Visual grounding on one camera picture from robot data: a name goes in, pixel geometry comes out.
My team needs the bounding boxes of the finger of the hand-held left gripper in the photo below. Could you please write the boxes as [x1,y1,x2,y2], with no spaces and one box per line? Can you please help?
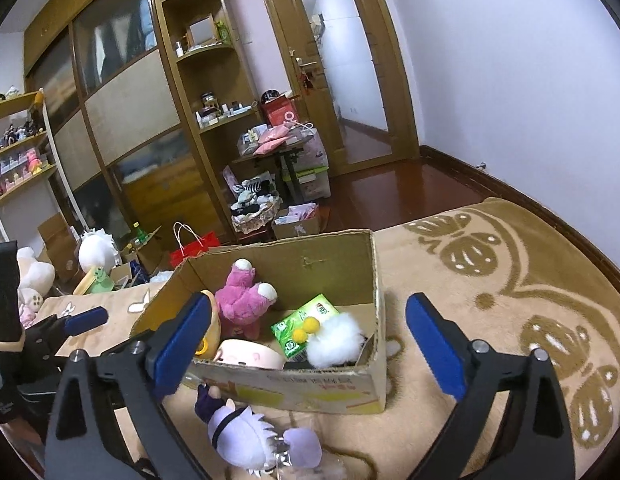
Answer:
[20,306,109,361]

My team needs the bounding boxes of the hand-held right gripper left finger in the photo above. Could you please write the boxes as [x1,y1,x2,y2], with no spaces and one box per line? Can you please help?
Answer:
[44,291,213,480]

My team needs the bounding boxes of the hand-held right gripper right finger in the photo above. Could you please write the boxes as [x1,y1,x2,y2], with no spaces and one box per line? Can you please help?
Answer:
[406,291,575,480]

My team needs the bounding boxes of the yellow plush toy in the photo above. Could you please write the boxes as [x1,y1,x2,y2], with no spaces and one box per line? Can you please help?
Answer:
[192,289,223,361]

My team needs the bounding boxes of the pink round-faced plush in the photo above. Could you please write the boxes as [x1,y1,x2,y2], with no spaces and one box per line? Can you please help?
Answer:
[213,338,284,371]

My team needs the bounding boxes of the pink bear plush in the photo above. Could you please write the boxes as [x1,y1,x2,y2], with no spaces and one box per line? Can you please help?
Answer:
[213,258,279,338]

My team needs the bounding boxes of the black cloth with tan edge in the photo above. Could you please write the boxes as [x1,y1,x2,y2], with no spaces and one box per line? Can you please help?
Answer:
[0,241,27,352]

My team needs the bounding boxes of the white-haired doll keychain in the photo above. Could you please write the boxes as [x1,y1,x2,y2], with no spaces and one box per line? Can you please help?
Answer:
[195,382,323,480]

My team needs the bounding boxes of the white fluffy plush yellow balls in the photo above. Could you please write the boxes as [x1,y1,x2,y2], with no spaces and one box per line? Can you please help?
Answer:
[292,311,367,368]

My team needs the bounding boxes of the printed cardboard box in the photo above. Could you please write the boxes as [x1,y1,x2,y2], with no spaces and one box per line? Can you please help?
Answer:
[130,229,388,415]

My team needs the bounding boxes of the green tissue pack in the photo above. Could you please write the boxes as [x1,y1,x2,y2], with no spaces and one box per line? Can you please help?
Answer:
[270,294,342,361]

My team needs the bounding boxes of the green frog toy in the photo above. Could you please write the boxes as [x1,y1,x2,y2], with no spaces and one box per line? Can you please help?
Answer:
[85,267,115,294]

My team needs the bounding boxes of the beige flower printed blanket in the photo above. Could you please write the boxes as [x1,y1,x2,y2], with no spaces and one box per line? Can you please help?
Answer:
[40,197,620,480]

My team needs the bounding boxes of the cream bear plush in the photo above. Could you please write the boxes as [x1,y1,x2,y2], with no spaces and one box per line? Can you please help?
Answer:
[15,246,56,311]

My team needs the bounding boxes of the white spiky plush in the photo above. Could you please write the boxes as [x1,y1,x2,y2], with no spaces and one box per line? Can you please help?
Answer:
[78,227,122,271]

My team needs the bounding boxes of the open brown cardboard box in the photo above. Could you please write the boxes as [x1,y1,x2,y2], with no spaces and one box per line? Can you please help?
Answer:
[37,212,86,281]

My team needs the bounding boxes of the low cardboard box with bottles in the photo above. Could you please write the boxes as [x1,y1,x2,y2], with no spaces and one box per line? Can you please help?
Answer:
[110,227,163,281]

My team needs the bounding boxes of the basket of socks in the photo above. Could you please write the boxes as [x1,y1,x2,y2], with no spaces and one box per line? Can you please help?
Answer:
[230,172,283,235]

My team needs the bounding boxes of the small cardboard box with papers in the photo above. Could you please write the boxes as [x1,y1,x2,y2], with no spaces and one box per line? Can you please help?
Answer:
[272,202,321,241]

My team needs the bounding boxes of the wooden figurine shelf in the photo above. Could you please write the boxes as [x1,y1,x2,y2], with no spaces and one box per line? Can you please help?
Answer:
[0,91,58,206]

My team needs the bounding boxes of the row of dark figurines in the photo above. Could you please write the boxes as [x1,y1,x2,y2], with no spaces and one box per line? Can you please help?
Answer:
[0,120,42,153]

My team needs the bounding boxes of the small dark side table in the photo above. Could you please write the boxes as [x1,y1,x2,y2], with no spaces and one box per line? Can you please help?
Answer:
[232,140,313,196]

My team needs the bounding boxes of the clear plastic storage box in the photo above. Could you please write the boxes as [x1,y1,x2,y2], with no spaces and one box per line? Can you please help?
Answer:
[287,127,332,200]

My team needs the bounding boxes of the pink plastic bag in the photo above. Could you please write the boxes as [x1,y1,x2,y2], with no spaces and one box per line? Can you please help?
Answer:
[252,126,295,157]

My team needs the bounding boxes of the wooden sliding door wardrobe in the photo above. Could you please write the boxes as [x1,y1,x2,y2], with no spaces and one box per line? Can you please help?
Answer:
[22,0,221,261]

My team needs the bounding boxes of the red paper bag white circle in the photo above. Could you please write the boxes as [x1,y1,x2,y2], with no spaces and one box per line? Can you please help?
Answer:
[262,97,297,128]

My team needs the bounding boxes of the wooden corner shelf unit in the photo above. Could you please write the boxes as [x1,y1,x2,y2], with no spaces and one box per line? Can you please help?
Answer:
[150,0,263,241]

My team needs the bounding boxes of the wooden door with glass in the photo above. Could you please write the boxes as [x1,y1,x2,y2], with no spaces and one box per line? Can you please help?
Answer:
[255,0,421,176]

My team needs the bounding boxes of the red paper bag white handles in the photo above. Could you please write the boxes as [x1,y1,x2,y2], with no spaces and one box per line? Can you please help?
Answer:
[169,221,223,268]

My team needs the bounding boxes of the metal door handle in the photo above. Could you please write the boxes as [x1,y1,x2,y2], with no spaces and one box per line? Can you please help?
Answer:
[290,47,317,74]

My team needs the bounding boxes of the wooden picture frame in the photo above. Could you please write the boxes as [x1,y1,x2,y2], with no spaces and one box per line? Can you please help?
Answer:
[185,12,218,46]

